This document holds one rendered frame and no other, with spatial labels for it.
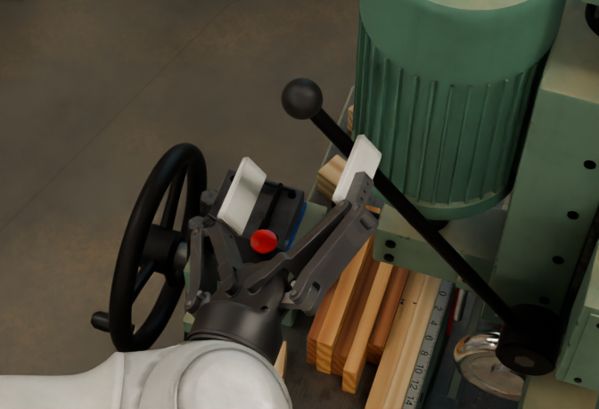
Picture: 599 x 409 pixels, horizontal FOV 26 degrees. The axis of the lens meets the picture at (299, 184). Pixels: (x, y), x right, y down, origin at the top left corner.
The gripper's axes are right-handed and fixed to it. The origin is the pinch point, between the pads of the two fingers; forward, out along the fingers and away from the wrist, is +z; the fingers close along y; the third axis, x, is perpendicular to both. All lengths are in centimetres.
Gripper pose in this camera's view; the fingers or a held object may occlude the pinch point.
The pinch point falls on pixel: (305, 166)
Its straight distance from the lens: 116.3
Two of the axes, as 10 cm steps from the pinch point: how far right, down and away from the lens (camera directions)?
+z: 3.2, -8.0, 5.1
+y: 7.4, -1.2, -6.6
